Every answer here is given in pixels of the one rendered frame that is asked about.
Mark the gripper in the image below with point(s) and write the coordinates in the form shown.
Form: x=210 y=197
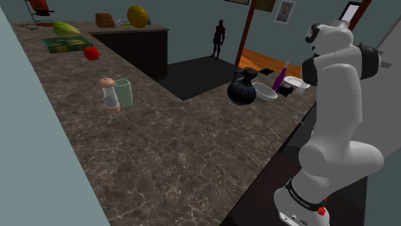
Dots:
x=285 y=90

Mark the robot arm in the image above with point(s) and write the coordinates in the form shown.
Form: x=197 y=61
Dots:
x=336 y=103

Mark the purple bottle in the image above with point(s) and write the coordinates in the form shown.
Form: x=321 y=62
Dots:
x=279 y=79

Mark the white bowl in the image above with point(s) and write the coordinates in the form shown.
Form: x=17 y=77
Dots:
x=264 y=93

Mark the black flat tablet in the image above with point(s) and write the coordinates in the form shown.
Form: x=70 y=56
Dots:
x=267 y=71

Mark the small grey metal utensil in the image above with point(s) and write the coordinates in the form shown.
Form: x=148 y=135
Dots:
x=297 y=119

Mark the red and blue hero figure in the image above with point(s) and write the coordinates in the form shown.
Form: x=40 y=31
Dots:
x=219 y=36

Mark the black floor mat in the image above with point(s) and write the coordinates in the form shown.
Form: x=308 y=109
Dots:
x=197 y=76

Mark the dark kitchen cabinet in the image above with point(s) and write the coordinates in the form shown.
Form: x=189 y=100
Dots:
x=137 y=51

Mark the pale green cup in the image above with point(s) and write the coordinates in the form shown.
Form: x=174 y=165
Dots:
x=124 y=94

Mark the clear salt mill, tan caps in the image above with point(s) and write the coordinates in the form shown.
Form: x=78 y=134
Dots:
x=110 y=95

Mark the brown bread loaf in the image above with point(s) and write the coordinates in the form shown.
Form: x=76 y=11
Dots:
x=104 y=20

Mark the green book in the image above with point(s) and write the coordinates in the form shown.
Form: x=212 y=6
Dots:
x=65 y=44

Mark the green yellow squash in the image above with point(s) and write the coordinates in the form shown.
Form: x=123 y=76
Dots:
x=64 y=28

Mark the red kitchen appliance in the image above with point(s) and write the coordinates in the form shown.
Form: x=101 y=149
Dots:
x=40 y=7

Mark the brown door frame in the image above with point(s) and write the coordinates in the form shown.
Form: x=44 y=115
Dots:
x=246 y=34

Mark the portrait wall picture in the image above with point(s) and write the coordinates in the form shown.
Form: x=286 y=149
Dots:
x=285 y=11

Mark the green wall picture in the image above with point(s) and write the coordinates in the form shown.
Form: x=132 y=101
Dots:
x=265 y=4

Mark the black framed wall picture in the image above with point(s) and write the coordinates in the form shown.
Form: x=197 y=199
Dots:
x=350 y=12

